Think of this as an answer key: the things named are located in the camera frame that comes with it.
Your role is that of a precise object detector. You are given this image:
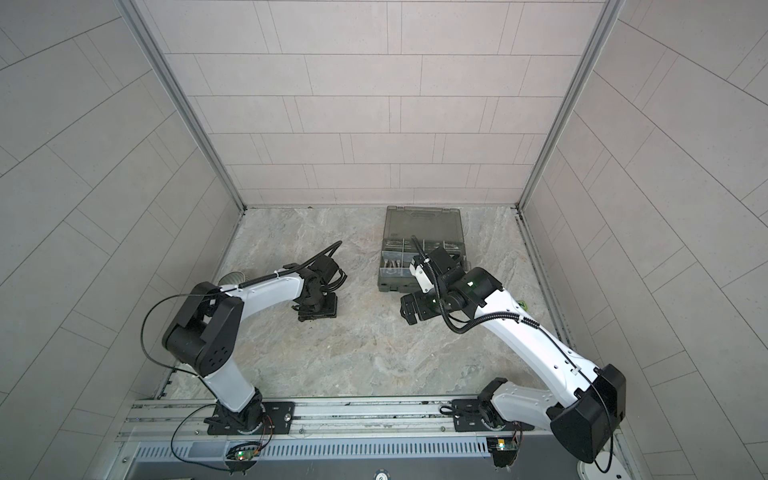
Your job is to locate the green plastic organizer box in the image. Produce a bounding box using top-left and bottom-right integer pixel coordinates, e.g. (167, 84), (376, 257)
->
(376, 205), (468, 294)

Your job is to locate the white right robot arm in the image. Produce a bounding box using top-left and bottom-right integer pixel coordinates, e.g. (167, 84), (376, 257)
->
(401, 247), (627, 463)

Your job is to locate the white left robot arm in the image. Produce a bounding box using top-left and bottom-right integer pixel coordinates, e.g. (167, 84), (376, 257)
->
(162, 254), (347, 435)

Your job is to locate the right circuit board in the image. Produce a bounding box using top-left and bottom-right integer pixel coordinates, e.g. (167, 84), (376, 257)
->
(486, 437), (519, 469)

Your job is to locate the circuit board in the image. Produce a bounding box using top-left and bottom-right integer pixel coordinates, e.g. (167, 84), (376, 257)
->
(486, 437), (519, 469)
(226, 441), (262, 462)

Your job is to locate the left circuit board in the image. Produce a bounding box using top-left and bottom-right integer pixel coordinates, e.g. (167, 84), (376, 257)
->
(226, 441), (262, 462)

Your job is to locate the white round device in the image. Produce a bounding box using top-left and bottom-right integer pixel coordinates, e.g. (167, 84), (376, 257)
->
(577, 458), (631, 480)

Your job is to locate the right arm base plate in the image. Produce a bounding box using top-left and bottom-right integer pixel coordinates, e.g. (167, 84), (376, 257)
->
(439, 399), (534, 432)

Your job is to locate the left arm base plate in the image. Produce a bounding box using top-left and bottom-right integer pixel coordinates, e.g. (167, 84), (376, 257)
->
(204, 401), (295, 435)

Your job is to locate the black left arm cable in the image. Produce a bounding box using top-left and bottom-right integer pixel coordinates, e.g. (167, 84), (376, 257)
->
(140, 292), (241, 472)

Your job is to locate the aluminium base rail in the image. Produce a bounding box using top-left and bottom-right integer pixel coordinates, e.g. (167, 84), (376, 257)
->
(113, 392), (625, 445)

